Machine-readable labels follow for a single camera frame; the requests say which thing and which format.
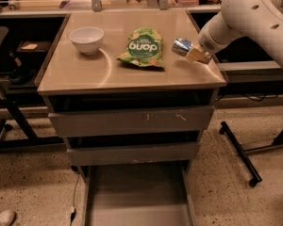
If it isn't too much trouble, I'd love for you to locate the black floor cable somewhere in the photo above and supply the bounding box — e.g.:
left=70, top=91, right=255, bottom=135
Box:
left=69, top=172, right=81, bottom=224

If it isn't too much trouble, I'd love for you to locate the black table frame left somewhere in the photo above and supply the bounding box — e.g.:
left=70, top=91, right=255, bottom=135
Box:
left=0, top=78, right=65, bottom=171

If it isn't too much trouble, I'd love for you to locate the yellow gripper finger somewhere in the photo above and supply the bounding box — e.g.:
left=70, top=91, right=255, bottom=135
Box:
left=185, top=44, right=211, bottom=64

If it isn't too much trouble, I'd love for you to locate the green dang chips bag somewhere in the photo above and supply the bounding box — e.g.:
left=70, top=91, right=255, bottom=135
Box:
left=117, top=27, right=164, bottom=68

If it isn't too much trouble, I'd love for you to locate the grey drawer cabinet with counter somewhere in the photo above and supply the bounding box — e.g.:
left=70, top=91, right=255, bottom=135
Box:
left=38, top=9, right=226, bottom=172

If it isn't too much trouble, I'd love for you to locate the silver blue redbull can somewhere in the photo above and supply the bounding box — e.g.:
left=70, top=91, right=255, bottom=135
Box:
left=172, top=38, right=193, bottom=57

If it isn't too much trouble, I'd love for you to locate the grey metal shelf beam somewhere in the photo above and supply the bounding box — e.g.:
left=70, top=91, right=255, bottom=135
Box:
left=219, top=61, right=283, bottom=83

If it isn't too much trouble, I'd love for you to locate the grey top drawer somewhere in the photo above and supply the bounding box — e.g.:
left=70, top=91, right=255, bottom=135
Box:
left=49, top=105, right=214, bottom=137

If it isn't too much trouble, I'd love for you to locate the grey open bottom drawer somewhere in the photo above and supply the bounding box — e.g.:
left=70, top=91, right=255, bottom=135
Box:
left=82, top=162, right=196, bottom=226

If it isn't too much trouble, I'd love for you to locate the white shoe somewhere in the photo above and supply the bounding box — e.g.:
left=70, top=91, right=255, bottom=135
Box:
left=0, top=210, right=16, bottom=226

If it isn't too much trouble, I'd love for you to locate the black wheeled table leg right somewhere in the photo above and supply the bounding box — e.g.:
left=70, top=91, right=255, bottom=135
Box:
left=219, top=121, right=262, bottom=187

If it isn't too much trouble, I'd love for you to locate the white ceramic bowl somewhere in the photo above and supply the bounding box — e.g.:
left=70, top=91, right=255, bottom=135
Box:
left=69, top=26, right=104, bottom=55

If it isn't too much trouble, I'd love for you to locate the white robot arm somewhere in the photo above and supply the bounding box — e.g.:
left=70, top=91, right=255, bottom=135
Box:
left=186, top=0, right=283, bottom=70

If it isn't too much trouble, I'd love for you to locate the grey middle drawer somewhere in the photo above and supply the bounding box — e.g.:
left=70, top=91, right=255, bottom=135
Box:
left=67, top=142, right=200, bottom=166

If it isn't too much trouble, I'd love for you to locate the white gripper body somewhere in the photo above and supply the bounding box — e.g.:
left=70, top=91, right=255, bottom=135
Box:
left=198, top=26, right=220, bottom=54

